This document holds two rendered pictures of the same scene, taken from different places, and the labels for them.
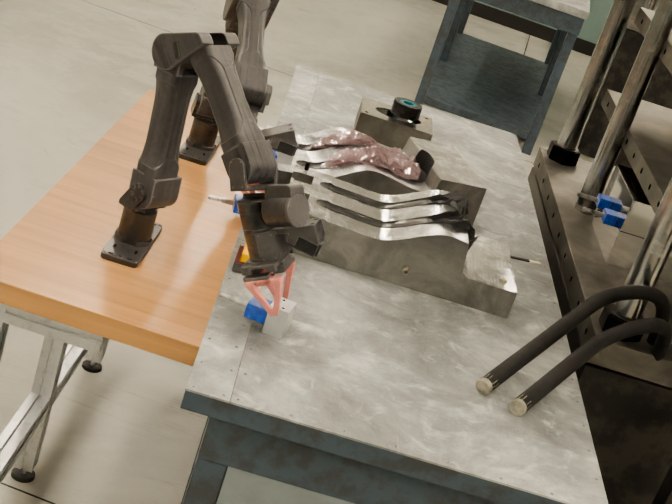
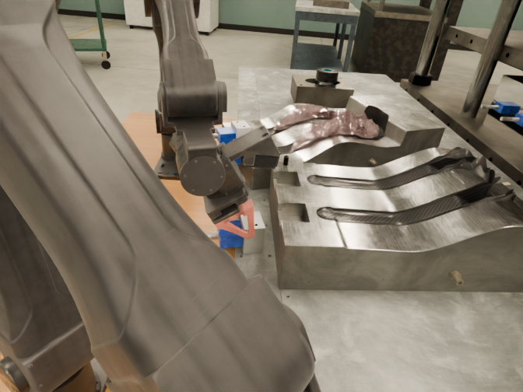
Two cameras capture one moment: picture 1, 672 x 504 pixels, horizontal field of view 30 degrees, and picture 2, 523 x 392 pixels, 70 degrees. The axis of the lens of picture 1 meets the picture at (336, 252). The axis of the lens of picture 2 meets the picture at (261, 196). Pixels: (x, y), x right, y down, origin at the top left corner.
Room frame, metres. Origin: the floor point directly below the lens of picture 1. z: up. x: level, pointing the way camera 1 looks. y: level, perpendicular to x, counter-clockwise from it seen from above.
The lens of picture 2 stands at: (1.89, 0.17, 1.24)
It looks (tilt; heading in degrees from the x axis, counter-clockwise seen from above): 33 degrees down; 359
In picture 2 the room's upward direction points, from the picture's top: 5 degrees clockwise
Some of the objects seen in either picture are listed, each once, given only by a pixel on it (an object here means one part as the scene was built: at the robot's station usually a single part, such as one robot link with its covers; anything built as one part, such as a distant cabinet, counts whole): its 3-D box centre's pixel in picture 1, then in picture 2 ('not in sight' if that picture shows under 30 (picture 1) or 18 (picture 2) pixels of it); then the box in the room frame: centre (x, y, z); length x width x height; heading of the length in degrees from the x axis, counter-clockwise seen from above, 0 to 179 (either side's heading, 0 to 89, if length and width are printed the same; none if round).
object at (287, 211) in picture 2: not in sight; (292, 221); (2.39, 0.11, 0.87); 0.05 x 0.05 x 0.04; 4
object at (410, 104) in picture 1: (406, 109); (327, 75); (3.28, -0.06, 0.89); 0.08 x 0.08 x 0.04
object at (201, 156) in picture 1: (203, 132); (175, 145); (2.72, 0.37, 0.84); 0.20 x 0.07 x 0.08; 1
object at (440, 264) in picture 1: (401, 229); (413, 211); (2.45, -0.11, 0.87); 0.50 x 0.26 x 0.14; 94
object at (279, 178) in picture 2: (300, 185); (286, 187); (2.50, 0.12, 0.87); 0.05 x 0.05 x 0.04; 4
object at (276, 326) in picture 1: (254, 307); not in sight; (1.97, 0.10, 0.83); 0.13 x 0.05 x 0.05; 82
